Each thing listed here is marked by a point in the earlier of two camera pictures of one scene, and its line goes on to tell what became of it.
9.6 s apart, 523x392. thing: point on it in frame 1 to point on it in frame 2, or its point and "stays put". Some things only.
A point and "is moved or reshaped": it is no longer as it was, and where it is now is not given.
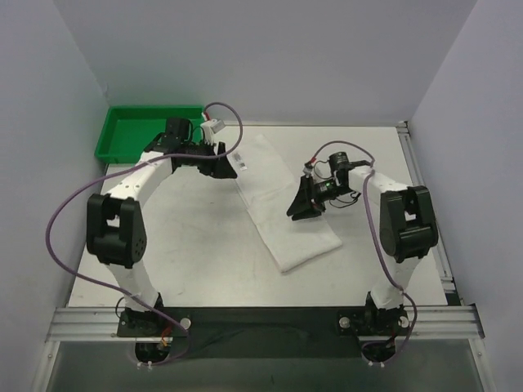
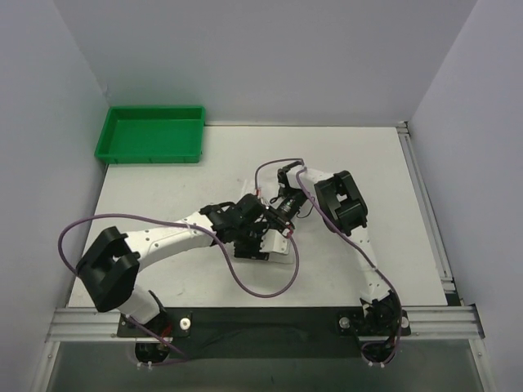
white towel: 270,189 is moved or reshaped
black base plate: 267,333 stays put
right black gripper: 310,193 to 276,216
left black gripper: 215,158 to 248,248
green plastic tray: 128,130 stays put
